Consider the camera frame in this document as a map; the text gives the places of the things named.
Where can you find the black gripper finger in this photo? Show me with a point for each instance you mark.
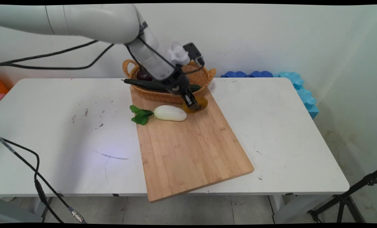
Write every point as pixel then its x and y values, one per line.
pixel 191 102
pixel 197 99

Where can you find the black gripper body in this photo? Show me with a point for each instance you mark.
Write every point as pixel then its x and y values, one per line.
pixel 179 83

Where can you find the brown potato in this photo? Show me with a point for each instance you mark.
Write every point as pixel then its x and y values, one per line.
pixel 203 102

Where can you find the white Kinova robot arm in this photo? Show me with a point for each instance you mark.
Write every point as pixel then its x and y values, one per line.
pixel 90 22

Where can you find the white radish with green leaves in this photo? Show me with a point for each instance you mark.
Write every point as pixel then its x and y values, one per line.
pixel 171 113

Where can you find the dark purple eggplant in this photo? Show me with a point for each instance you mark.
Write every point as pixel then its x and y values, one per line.
pixel 143 75

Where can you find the dark green cucumber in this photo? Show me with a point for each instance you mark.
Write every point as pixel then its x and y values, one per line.
pixel 141 85

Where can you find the wooden cutting board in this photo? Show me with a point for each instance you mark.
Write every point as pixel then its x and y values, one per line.
pixel 188 155

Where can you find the light blue foam block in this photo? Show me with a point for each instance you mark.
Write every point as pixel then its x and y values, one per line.
pixel 305 95

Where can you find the white table leg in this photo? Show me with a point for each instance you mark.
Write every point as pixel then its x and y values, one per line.
pixel 21 209
pixel 289 207

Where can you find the orange object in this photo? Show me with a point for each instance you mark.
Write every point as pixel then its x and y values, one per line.
pixel 0 87

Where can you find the black tripod stand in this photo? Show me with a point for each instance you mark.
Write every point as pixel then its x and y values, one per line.
pixel 346 199

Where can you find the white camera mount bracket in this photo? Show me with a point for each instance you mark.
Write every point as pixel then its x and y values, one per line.
pixel 178 53

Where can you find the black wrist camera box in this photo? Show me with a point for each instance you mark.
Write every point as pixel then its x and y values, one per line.
pixel 193 53

